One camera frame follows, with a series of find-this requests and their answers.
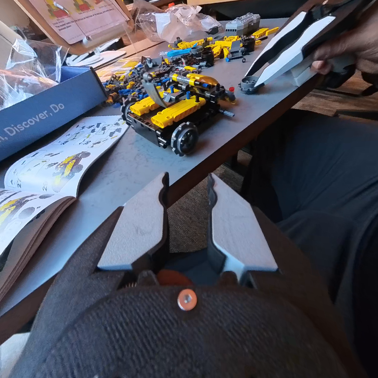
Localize yellow toy brick car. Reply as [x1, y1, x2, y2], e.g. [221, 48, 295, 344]
[120, 71, 237, 156]

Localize person's right hand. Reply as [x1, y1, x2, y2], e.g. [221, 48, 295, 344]
[311, 17, 378, 75]

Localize grey toy wheel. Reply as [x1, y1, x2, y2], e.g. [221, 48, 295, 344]
[239, 75, 262, 94]

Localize blue cardboard box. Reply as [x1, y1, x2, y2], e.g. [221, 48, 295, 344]
[0, 66, 108, 161]

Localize wooden table with black frame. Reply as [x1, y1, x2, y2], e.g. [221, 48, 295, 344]
[154, 0, 313, 19]

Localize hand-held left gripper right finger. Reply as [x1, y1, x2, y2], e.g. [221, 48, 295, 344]
[207, 173, 279, 289]

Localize flat brown cardboard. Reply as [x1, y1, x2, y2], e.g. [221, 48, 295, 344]
[118, 34, 169, 59]

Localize pile of dark brick pieces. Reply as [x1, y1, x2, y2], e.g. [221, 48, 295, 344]
[102, 56, 207, 105]

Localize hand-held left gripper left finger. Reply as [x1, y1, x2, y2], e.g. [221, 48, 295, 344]
[97, 172, 170, 271]

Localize crumpled clear plastic bags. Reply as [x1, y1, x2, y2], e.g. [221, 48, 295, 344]
[134, 1, 222, 43]

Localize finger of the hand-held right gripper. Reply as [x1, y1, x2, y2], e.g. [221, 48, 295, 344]
[244, 11, 319, 78]
[254, 15, 337, 88]

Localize white instruction booklet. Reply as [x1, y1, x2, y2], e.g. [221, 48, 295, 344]
[0, 115, 130, 302]

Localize light blue brick separator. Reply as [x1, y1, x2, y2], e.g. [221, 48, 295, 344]
[167, 48, 195, 59]

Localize clear plastic bag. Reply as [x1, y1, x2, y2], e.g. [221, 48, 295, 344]
[0, 21, 71, 110]

